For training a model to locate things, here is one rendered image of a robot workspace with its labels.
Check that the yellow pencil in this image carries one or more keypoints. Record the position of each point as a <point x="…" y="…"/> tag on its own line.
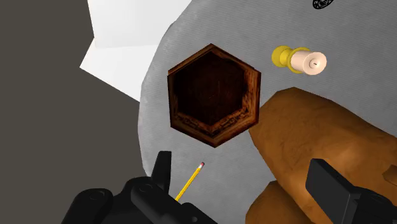
<point x="189" y="182"/>

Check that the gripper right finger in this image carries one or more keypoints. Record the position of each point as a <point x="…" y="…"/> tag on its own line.
<point x="335" y="189"/>

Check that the brown hexagonal wooden box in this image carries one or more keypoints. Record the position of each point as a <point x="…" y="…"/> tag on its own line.
<point x="214" y="95"/>

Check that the black mesh object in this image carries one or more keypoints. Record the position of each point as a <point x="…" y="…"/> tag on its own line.
<point x="323" y="3"/>

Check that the yellow and cream candle holder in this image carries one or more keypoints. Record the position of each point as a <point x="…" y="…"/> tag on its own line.
<point x="299" y="60"/>

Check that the brown leather cushion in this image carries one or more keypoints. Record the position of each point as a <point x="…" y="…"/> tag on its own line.
<point x="316" y="133"/>

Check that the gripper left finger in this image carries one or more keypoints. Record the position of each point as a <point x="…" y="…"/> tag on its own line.
<point x="149" y="192"/>

